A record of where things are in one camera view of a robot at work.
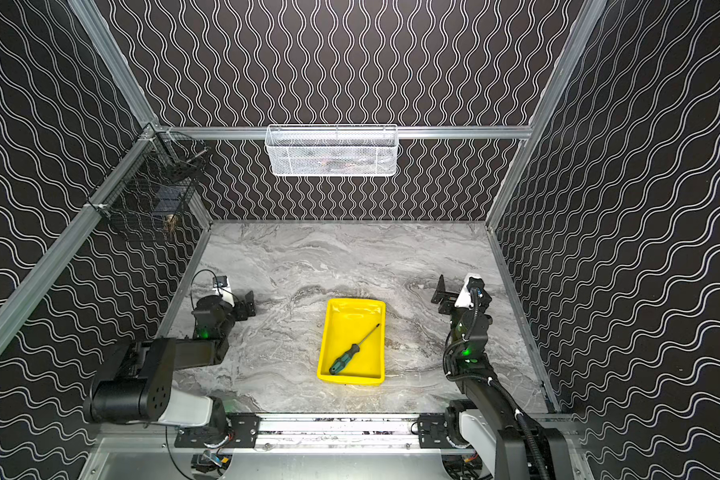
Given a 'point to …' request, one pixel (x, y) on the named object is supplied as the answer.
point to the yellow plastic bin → (347, 322)
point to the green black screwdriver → (347, 356)
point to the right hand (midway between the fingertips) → (463, 280)
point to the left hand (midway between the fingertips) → (246, 294)
